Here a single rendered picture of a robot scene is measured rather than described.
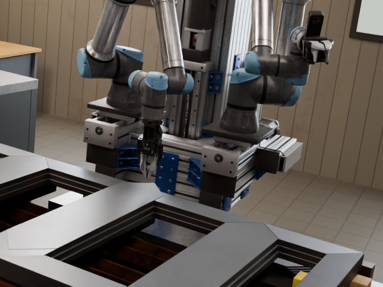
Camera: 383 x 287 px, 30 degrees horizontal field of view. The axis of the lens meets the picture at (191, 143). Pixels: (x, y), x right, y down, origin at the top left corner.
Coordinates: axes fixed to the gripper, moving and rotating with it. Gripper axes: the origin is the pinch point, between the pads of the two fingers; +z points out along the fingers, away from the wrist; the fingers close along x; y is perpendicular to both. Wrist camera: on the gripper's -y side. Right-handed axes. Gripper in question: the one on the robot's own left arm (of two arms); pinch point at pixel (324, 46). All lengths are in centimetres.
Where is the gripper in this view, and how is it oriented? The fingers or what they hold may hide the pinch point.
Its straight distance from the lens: 215.8
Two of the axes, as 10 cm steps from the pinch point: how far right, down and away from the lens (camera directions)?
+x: -10.0, 0.3, -0.5
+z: 0.5, 2.8, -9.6
